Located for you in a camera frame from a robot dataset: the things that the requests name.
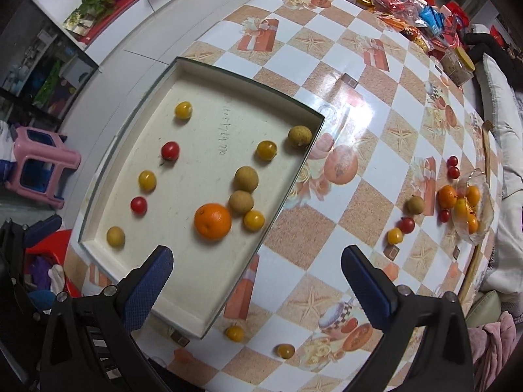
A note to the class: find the pink plastic stool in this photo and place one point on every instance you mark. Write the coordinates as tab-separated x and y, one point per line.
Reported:
41	159

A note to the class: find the red plastic stool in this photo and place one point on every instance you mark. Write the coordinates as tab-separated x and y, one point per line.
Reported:
57	247

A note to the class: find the green potted plant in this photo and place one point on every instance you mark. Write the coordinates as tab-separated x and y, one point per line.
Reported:
98	0

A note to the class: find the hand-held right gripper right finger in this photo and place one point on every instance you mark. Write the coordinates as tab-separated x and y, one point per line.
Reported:
367	290

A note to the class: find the yellow cherry tomato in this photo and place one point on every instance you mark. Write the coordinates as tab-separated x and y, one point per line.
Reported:
395	236
285	350
266	150
147	180
183	110
253	220
235	333

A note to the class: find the brown longan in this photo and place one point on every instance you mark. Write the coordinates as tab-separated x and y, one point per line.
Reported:
246	179
115	237
241	202
299	136
416	205

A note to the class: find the pile of snack packets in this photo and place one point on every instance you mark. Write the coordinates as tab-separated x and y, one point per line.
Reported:
408	4

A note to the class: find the black glass cabinet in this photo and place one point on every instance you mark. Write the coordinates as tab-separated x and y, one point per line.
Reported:
41	71

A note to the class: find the jar with yellow lid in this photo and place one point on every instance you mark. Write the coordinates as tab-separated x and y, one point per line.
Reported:
457	67

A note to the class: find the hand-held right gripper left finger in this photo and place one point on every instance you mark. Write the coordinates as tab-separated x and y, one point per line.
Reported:
149	292

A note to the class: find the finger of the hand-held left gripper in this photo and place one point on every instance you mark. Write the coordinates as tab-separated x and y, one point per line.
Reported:
43	228

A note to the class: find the green cushion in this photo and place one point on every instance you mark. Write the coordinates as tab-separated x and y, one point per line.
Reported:
484	308

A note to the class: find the clear glass bowl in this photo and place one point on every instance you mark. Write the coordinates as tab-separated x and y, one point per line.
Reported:
484	212

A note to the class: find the checkered printed tablecloth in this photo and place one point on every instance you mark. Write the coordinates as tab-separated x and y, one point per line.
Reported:
327	253

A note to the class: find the white shallow cardboard box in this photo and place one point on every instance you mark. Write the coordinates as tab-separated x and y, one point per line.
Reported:
192	139

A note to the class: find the pink cloth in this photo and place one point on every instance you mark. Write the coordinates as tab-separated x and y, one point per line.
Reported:
496	347

